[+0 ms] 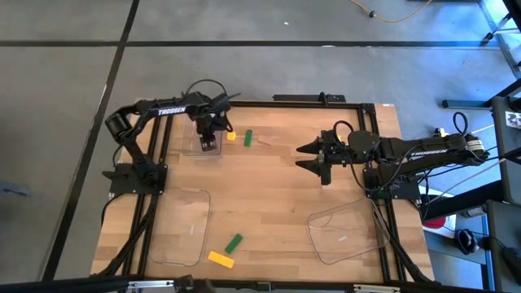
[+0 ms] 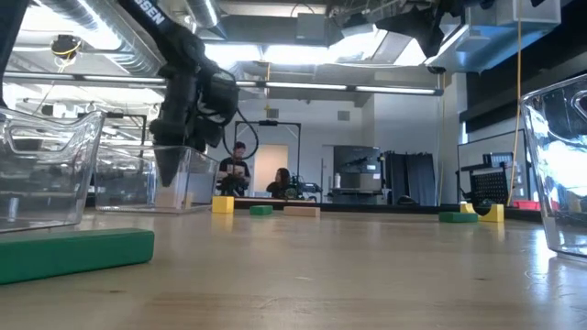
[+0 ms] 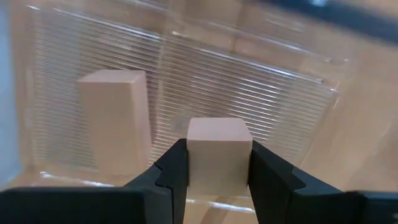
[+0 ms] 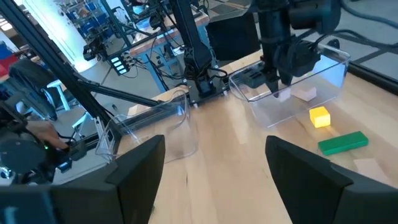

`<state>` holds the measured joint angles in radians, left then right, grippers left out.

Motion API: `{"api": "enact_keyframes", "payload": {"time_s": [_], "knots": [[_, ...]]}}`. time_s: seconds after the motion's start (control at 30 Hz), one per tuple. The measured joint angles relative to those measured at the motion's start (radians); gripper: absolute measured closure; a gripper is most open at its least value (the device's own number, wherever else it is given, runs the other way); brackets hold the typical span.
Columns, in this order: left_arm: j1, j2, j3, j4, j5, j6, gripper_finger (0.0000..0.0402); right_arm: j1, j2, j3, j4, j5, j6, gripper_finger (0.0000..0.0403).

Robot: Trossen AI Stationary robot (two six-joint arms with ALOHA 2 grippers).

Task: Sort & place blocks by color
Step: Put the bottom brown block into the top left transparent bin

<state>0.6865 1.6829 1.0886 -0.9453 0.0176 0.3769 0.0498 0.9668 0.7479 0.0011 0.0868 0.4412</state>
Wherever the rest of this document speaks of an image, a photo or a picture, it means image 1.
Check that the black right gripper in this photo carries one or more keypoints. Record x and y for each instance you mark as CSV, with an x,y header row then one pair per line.
x,y
334,152

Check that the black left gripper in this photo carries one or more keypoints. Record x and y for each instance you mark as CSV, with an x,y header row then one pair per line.
x,y
211,122

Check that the yellow cube block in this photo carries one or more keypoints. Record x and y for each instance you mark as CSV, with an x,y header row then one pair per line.
x,y
231,136

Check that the long green block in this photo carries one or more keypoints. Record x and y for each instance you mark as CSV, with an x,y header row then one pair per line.
x,y
248,138
233,243

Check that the natural wood block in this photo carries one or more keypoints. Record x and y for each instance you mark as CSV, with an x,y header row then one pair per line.
x,y
265,140

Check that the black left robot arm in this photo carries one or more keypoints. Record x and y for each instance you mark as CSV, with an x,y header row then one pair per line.
x,y
163,110

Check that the narrow clear plastic bin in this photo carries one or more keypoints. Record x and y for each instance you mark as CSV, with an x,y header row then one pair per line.
x,y
187,142

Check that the black flat mounting bar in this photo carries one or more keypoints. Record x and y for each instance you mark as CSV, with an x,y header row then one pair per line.
x,y
297,98

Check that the wide clear plastic bin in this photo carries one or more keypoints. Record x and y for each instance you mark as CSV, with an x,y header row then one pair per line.
x,y
346,232
179,228

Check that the white power strip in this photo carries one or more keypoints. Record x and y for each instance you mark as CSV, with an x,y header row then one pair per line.
x,y
440,131

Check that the red round object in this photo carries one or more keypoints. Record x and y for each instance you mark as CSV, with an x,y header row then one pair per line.
x,y
434,223

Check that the light grey rod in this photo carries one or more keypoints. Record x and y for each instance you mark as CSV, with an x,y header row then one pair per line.
x,y
468,179

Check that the black floor stand beam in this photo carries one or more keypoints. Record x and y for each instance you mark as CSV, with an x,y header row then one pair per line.
x,y
464,104

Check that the black diagonal beam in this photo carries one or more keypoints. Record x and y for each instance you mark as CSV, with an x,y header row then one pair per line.
x,y
468,199

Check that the black headphones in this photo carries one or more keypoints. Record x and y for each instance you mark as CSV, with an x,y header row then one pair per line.
x,y
466,242

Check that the black extrusion bar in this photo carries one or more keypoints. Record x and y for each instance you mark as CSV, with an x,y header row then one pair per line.
x,y
81,285

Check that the grey floor object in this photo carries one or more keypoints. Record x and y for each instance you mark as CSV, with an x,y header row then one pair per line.
x,y
12,189

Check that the white fiducial marker tag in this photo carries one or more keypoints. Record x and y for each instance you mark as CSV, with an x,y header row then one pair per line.
x,y
513,120

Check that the black equipment box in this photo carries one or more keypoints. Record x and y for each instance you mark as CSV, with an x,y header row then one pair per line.
x,y
504,228

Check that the metal rack leg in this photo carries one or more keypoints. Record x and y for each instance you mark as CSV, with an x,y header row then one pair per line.
x,y
504,45

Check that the black aluminium table frame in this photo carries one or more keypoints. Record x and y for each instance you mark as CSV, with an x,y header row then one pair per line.
x,y
285,104

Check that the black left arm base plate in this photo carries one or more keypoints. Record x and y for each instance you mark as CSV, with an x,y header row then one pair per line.
x,y
122,185

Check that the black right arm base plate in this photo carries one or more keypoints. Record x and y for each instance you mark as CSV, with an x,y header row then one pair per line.
x,y
409,192

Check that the silver metal bracket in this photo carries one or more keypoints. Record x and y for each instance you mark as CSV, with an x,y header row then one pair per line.
x,y
376,288
150,284

